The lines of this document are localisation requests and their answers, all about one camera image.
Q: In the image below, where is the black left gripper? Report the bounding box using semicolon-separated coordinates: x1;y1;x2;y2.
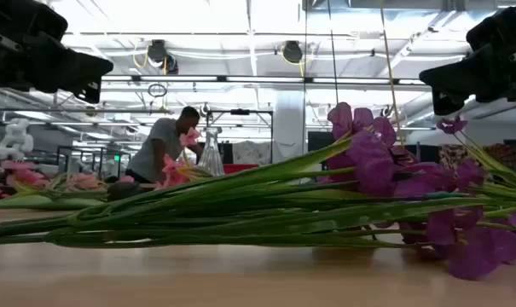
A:
0;0;114;105

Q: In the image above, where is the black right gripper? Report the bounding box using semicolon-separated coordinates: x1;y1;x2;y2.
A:
418;3;516;116

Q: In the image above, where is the purple artificial flower bunch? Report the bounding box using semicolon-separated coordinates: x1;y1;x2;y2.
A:
436;115;516;201
0;101;516;281

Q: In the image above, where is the clear glass vase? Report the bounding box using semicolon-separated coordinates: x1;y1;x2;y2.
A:
196;126;226;177

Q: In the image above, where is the patterned cloth panel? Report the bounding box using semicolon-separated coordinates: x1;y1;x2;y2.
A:
438;143;516;171

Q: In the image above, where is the black partition panel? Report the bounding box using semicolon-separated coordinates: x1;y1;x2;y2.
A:
404;144;440;165

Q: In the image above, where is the white robot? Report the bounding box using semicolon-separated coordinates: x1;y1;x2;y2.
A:
0;118;35;162

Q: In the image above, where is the person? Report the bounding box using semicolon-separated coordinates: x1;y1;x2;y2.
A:
125;106;204;184

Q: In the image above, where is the black monitor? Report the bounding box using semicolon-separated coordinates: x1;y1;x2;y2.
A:
307;130;338;153

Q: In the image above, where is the white pillar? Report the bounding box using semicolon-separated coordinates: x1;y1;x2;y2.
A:
274;89;308;165

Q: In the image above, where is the red storage bin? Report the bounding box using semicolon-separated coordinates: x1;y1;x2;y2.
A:
223;163;260;175

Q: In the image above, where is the white cloth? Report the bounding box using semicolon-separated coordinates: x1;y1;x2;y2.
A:
233;140;272;165

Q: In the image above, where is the yellow hanging cable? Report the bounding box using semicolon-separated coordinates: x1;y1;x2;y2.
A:
379;0;406;146

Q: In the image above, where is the black cage frame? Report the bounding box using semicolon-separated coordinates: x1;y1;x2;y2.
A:
56;146;133;178

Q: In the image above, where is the black ceiling cable reel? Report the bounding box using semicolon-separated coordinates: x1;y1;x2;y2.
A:
281;40;304;64
147;38;180;74

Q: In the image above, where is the black hanging cable with coil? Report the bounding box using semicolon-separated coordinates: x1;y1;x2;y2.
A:
327;0;340;106

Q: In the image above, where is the black rig frame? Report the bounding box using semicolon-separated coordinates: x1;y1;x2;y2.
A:
205;108;275;165

